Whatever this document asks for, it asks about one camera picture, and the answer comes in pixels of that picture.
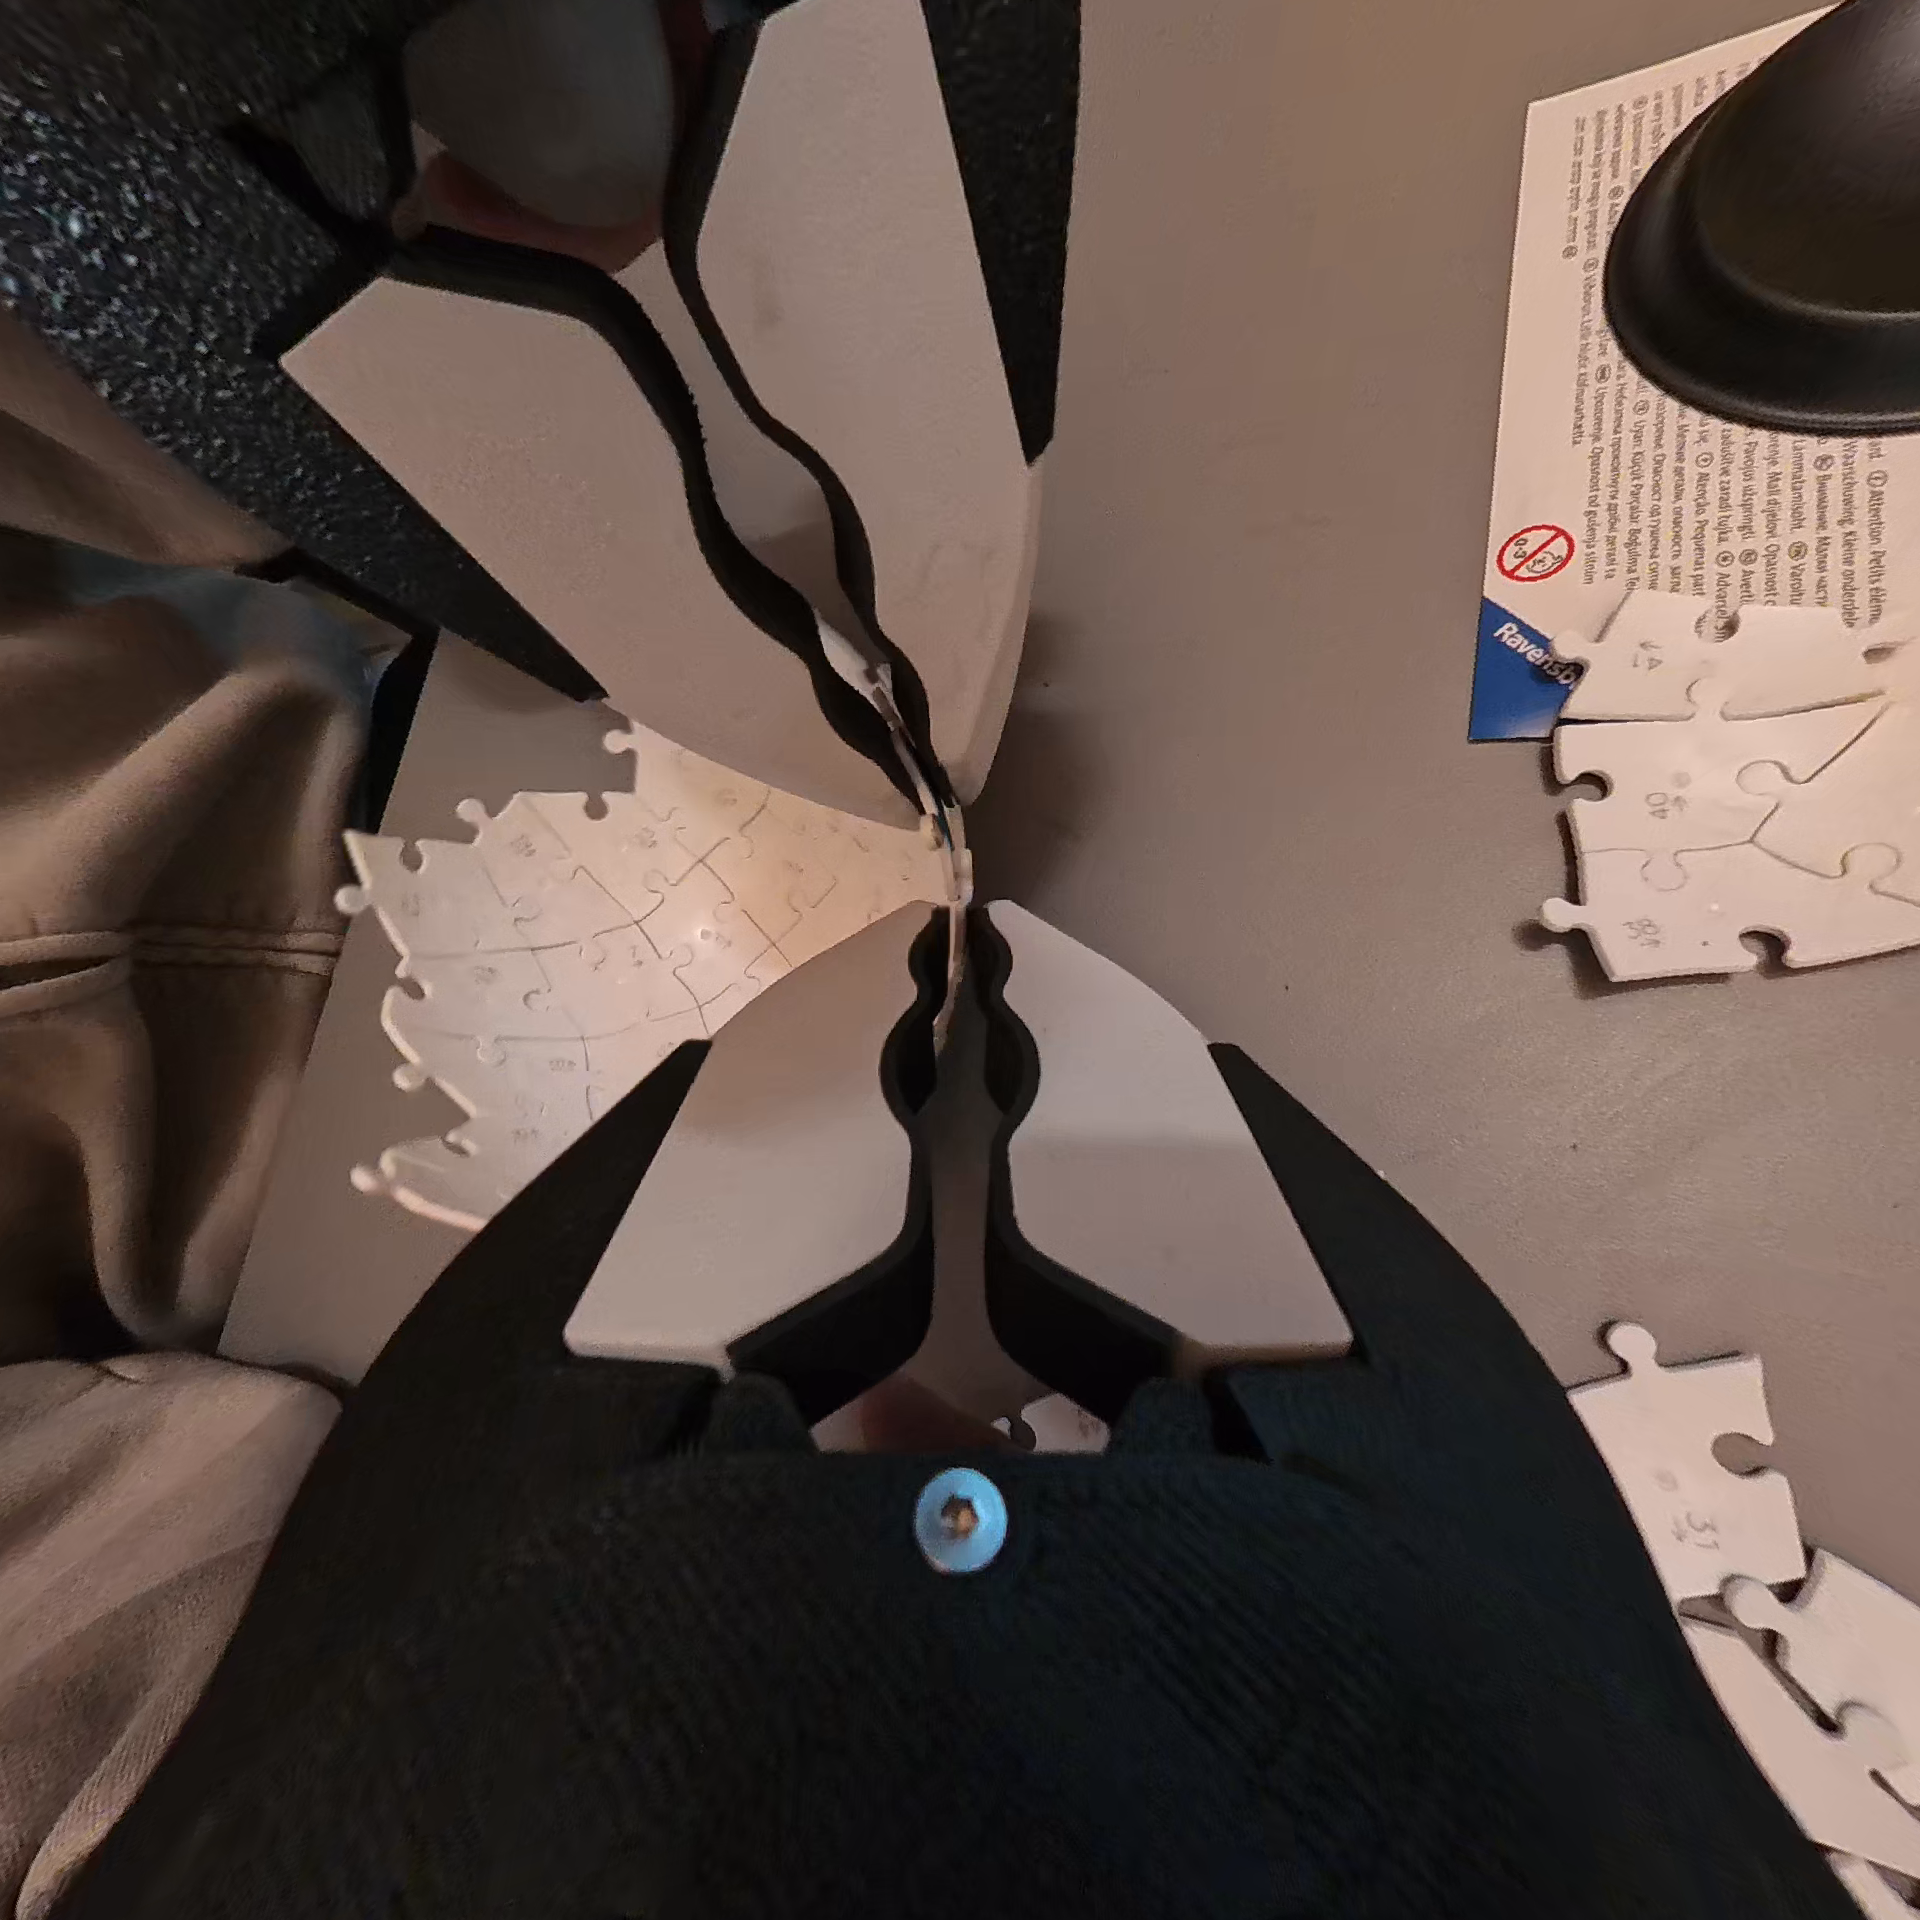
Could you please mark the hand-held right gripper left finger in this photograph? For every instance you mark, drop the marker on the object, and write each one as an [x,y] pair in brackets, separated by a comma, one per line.
[750,1185]

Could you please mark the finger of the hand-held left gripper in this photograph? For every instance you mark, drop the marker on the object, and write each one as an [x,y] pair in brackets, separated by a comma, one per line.
[523,450]
[901,300]

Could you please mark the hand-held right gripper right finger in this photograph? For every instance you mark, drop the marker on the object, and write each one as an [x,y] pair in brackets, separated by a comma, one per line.
[1171,1201]

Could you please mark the partly built white puzzle ball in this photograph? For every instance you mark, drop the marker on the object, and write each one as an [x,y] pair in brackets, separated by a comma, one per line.
[600,931]

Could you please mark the white puzzle piece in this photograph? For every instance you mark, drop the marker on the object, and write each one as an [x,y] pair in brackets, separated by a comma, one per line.
[1852,1642]
[1686,1469]
[1059,1424]
[1786,1770]

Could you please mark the joined white puzzle pieces cluster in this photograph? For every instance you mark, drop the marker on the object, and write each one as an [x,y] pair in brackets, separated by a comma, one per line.
[1724,796]

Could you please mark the black round puzzle stand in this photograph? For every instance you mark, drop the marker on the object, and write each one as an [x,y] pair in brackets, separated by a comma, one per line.
[1786,255]

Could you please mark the person's beige clothing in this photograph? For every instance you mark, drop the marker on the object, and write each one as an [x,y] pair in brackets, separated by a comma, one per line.
[149,931]

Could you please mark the printed instruction sheet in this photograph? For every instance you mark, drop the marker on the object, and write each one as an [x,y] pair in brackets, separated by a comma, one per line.
[1558,300]

